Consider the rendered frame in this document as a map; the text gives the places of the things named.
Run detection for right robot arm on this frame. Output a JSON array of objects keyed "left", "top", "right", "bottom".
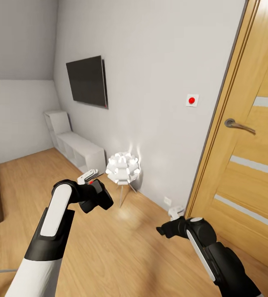
[{"left": 157, "top": 204, "right": 264, "bottom": 297}]

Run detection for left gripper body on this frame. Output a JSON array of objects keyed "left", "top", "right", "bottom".
[{"left": 79, "top": 179, "right": 104, "bottom": 205}]

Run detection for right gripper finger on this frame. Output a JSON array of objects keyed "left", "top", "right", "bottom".
[{"left": 157, "top": 226, "right": 165, "bottom": 235}]

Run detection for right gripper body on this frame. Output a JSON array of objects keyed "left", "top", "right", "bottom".
[{"left": 160, "top": 216, "right": 185, "bottom": 238}]

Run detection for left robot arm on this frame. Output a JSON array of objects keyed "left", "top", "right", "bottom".
[{"left": 5, "top": 169, "right": 104, "bottom": 297}]

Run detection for digital camera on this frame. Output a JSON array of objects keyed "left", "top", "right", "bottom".
[{"left": 80, "top": 187, "right": 114, "bottom": 213}]

